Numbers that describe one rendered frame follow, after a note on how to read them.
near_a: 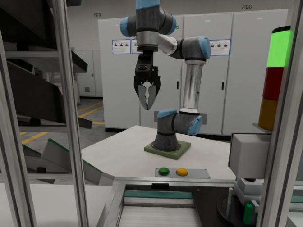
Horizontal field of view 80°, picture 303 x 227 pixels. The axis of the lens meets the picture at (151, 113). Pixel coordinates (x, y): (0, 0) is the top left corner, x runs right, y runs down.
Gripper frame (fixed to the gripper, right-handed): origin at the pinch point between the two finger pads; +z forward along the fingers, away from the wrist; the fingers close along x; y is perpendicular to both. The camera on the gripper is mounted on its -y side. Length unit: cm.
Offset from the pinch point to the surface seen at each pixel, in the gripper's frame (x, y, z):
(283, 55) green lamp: -22.0, -33.4, -14.9
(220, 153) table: -42, 40, 36
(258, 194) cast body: -28.7, -22.2, 16.8
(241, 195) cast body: -25.2, -21.1, 18.2
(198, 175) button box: -19.4, 0.2, 26.5
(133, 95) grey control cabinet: 47, 295, 37
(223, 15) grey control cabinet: -108, 271, -101
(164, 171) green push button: -6.6, 0.5, 25.3
